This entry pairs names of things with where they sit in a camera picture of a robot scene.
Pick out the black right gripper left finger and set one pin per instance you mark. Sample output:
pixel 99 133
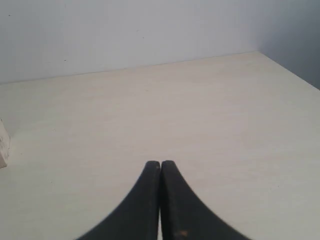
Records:
pixel 137 216

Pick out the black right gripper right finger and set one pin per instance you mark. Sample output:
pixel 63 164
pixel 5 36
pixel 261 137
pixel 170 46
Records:
pixel 183 215

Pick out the smallest wooden cube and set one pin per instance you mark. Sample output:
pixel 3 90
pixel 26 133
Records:
pixel 5 145

